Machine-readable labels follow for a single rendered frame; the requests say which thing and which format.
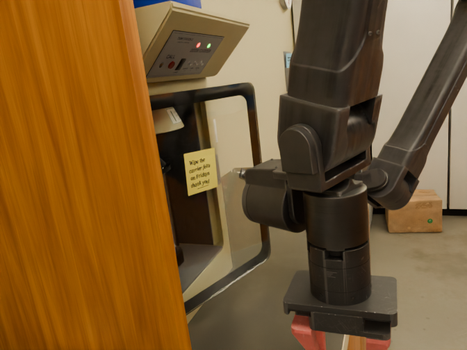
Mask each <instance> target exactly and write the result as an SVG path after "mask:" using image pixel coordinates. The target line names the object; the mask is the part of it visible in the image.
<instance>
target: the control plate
mask: <svg viewBox="0 0 467 350"><path fill-rule="evenodd" d="M223 39H224V37H223V36H217V35H207V34H202V33H191V32H186V31H176V30H173V31H172V33H171V34H170V36H169V38H168V39H167V42H166V43H165V45H164V47H163V48H162V50H161V52H160V53H159V55H158V57H157V59H156V60H155V62H154V64H153V65H152V67H151V69H150V70H149V72H148V74H147V75H146V78H156V77H165V76H182V75H191V74H201V72H202V70H203V69H204V68H205V66H206V64H207V63H208V61H209V60H210V59H211V57H212V55H213V54H214V53H215V51H216V49H217V48H218V47H219V45H220V43H221V41H222V40H223ZM199 42H200V43H201V44H200V46H199V47H196V46H197V44H198V43H199ZM210 43H211V45H210V47H209V48H207V46H208V44H210ZM182 58H186V61H185V63H184V64H183V66H182V67H181V69H180V70H175V69H176V68H177V65H178V64H179V62H180V61H181V59H182ZM172 61H174V62H175V65H174V67H173V68H172V69H169V68H168V65H169V64H170V63H171V62H172ZM195 61H197V65H193V64H194V62H195ZM201 61H203V65H199V64H200V62H201ZM188 62H191V64H192V65H191V66H190V65H187V64H188ZM161 63H164V64H163V66H162V67H161V68H159V67H158V66H159V65H160V64H161Z"/></svg>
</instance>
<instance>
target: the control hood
mask: <svg viewBox="0 0 467 350"><path fill-rule="evenodd" d="M134 9H135V14H136V21H137V26H138V34H139V38H140V46H141V51H142V59H143V63H144V68H145V75H147V74H148V72H149V70H150V69H151V67H152V65H153V64H154V62H155V60H156V59H157V57H158V55H159V53H160V52H161V50H162V48H163V47H164V45H165V43H166V42H167V39H168V38H169V36H170V34H171V33H172V31H173V30H176V31H186V32H191V33H202V34H207V35H217V36H223V37H224V39H223V40H222V41H221V43H220V45H219V47H218V48H217V49H216V51H215V53H214V54H213V55H212V57H211V59H210V60H209V61H208V63H207V64H206V66H205V68H204V69H203V70H202V72H201V74H191V75H182V76H165V77H156V78H146V79H147V83H154V82H161V81H175V80H182V79H189V78H203V77H209V76H215V75H217V74H218V73H219V71H220V70H221V69H222V67H223V65H224V64H225V63H226V61H227V59H228V58H229V56H230V55H231V54H232V52H233V51H234V49H235V48H236V46H237V45H238V43H239V42H240V41H241V39H242V38H243V36H244V34H245V33H246V32H247V30H248V29H249V25H250V22H249V21H246V20H243V19H239V18H235V17H230V16H227V15H223V14H220V13H216V12H211V11H209V10H204V9H201V8H196V7H193V6H188V5H185V4H182V3H177V2H174V1H166V2H163V3H157V4H153V5H150V6H143V7H140V8H134Z"/></svg>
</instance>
